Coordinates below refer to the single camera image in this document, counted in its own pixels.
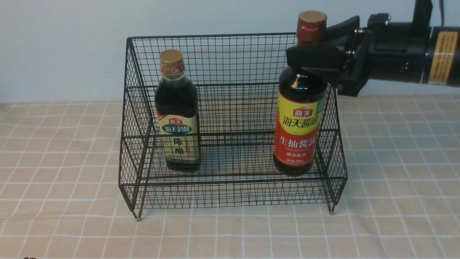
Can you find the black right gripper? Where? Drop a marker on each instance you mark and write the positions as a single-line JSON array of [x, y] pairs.
[[389, 51]]

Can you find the soy sauce bottle red cap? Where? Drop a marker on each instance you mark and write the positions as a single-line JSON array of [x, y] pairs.
[[300, 101]]

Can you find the vinegar bottle gold cap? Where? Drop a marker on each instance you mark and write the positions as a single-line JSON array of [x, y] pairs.
[[176, 103]]

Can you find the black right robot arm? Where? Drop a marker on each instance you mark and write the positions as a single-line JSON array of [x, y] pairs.
[[348, 55]]

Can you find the beige checked tablecloth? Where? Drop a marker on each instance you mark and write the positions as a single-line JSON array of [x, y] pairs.
[[60, 198]]

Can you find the black wire mesh shelf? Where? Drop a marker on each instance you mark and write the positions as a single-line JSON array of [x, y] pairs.
[[236, 76]]

